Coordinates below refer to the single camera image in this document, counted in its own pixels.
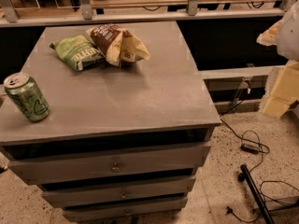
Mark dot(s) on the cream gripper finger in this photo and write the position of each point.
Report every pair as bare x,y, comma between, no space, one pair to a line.
281,90
269,37

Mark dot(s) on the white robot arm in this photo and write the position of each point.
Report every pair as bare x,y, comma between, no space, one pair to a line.
288,37

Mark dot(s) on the brown and cream chip bag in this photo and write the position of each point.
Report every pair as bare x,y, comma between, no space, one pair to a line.
119,46

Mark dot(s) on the green jalapeno chip bag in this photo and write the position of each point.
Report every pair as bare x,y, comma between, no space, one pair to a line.
77,52

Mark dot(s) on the black stand leg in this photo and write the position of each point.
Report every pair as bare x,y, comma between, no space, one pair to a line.
245,176

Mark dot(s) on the grey drawer cabinet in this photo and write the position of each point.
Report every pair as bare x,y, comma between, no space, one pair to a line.
161,101

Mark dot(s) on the bottom grey drawer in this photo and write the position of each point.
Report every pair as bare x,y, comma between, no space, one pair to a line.
125,209

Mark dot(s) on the grey drawer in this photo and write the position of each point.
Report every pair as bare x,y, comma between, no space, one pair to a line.
129,161
120,191
125,209

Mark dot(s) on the middle grey drawer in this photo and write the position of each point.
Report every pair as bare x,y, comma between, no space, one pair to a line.
120,191

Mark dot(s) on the green soda can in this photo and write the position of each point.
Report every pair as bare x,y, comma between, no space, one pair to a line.
26,95

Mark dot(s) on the top grey drawer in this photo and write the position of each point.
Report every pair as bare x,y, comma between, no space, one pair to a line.
129,161

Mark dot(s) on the black power adapter with cable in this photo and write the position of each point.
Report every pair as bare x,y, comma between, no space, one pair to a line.
250,146

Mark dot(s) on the metal railing frame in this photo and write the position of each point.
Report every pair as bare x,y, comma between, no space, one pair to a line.
25,13

